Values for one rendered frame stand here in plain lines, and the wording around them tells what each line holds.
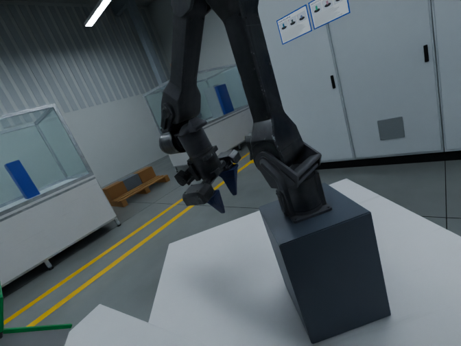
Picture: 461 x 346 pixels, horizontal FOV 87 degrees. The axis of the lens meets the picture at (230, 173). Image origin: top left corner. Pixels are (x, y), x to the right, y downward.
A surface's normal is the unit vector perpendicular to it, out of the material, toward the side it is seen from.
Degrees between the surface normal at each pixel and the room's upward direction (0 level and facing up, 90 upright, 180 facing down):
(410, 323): 0
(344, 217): 0
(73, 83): 90
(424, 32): 90
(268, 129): 60
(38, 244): 90
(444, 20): 90
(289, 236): 0
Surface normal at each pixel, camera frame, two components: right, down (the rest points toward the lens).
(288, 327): -0.33, -0.90
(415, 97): -0.59, 0.43
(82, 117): 0.73, -0.06
